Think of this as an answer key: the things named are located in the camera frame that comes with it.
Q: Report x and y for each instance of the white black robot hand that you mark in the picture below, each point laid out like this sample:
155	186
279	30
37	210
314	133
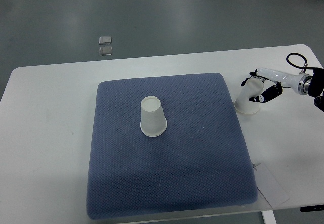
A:
298	83

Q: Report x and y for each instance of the white paper cup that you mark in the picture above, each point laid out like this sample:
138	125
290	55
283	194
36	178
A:
252	88
153	122

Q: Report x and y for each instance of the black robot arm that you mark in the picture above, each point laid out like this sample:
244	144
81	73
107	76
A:
313	86

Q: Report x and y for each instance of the white paper tag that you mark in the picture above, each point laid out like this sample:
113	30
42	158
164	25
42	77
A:
269	187

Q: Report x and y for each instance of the blue grey foam cushion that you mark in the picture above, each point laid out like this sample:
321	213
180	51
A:
200	161

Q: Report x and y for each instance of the black table control panel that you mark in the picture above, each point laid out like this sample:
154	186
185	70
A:
312	208

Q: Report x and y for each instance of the white table leg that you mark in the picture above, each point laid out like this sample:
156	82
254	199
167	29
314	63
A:
268	217

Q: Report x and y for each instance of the upper metal floor plate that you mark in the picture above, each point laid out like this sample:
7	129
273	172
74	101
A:
105	40

